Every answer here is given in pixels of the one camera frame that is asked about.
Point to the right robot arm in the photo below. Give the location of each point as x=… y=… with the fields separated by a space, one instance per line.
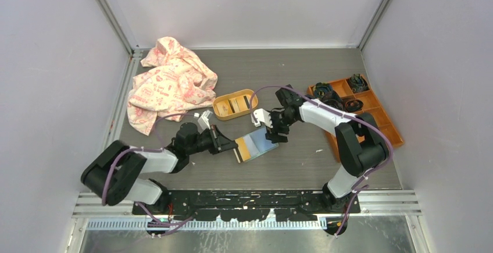
x=361 y=146

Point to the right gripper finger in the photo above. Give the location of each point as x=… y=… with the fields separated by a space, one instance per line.
x=283 y=135
x=272 y=137

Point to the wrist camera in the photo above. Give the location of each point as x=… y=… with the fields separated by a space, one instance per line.
x=261 y=117
x=203 y=119

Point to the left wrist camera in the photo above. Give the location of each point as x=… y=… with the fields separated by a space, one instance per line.
x=203 y=119

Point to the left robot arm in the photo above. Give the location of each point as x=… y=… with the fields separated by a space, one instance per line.
x=114 y=175

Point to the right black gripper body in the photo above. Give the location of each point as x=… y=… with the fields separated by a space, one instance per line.
x=281 y=121

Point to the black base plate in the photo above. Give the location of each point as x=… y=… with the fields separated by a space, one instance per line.
x=247 y=205

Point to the green card holder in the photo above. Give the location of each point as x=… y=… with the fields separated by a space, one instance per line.
x=261 y=143

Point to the pink patterned cloth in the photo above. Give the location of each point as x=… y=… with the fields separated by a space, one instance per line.
x=176 y=81

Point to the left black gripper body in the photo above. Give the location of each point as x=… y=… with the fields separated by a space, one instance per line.
x=211 y=140

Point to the dark rolled item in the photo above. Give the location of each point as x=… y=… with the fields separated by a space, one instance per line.
x=357 y=83
x=333 y=100
x=352 y=105
x=320 y=90

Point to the orange compartment organizer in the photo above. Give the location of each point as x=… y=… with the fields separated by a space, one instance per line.
x=372 y=105

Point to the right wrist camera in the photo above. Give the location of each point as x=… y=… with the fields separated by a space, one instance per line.
x=261 y=117

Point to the yellow oval tray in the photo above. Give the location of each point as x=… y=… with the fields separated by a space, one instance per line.
x=222 y=109

